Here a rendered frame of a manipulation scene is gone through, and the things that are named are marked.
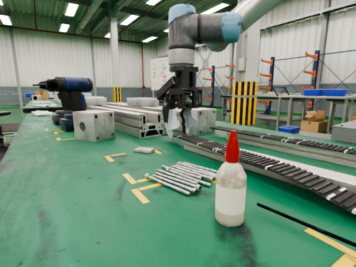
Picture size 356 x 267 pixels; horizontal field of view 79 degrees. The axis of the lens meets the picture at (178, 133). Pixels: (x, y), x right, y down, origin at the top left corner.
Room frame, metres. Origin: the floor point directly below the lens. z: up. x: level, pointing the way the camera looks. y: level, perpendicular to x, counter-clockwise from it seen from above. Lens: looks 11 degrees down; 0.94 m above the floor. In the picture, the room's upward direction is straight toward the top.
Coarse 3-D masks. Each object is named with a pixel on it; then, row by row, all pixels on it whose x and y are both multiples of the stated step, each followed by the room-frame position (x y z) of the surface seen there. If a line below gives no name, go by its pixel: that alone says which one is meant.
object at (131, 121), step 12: (96, 108) 1.08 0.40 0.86; (108, 108) 1.00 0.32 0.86; (120, 108) 1.03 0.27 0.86; (120, 120) 0.86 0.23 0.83; (132, 120) 0.78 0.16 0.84; (144, 120) 0.76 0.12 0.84; (156, 120) 0.79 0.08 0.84; (132, 132) 0.78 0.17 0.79; (144, 132) 0.75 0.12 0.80; (156, 132) 0.80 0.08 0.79
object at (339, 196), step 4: (340, 188) 0.30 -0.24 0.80; (344, 188) 0.30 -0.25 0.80; (332, 192) 0.29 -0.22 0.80; (336, 192) 0.28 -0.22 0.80; (340, 192) 0.28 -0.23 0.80; (344, 192) 0.29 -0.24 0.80; (348, 192) 0.29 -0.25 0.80; (352, 192) 0.29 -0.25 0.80; (328, 196) 0.27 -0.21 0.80; (332, 196) 0.27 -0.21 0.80; (336, 196) 0.28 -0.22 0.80; (340, 196) 0.28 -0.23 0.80; (344, 196) 0.28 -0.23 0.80; (348, 196) 0.28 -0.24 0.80; (352, 196) 0.28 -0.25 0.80; (332, 200) 0.27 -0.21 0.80; (336, 200) 0.27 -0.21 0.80; (340, 200) 0.27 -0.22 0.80; (344, 200) 0.27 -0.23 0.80; (340, 204) 0.26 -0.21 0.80
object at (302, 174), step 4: (296, 172) 0.34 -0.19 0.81; (300, 172) 0.34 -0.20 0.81; (304, 172) 0.34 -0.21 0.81; (308, 172) 0.34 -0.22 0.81; (284, 176) 0.33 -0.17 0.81; (288, 176) 0.32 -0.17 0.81; (292, 176) 0.32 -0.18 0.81; (296, 176) 0.32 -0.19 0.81; (300, 176) 0.32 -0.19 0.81; (304, 176) 0.32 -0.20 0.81; (308, 176) 0.33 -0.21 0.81; (292, 180) 0.32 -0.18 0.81; (296, 180) 0.31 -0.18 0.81
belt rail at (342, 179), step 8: (192, 144) 0.57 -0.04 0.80; (200, 152) 0.55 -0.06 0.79; (208, 152) 0.53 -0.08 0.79; (216, 152) 0.50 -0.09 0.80; (224, 160) 0.48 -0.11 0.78; (280, 160) 0.41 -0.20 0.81; (288, 160) 0.41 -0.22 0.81; (248, 168) 0.43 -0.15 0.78; (256, 168) 0.42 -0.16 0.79; (304, 168) 0.36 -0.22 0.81; (312, 168) 0.36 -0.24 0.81; (320, 168) 0.36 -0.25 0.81; (272, 176) 0.39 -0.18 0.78; (280, 176) 0.38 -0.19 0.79; (320, 176) 0.33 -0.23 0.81; (328, 176) 0.33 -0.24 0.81; (336, 176) 0.33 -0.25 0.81; (344, 176) 0.33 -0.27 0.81; (352, 176) 0.33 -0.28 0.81; (296, 184) 0.36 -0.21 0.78; (344, 184) 0.30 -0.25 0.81; (352, 184) 0.30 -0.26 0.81
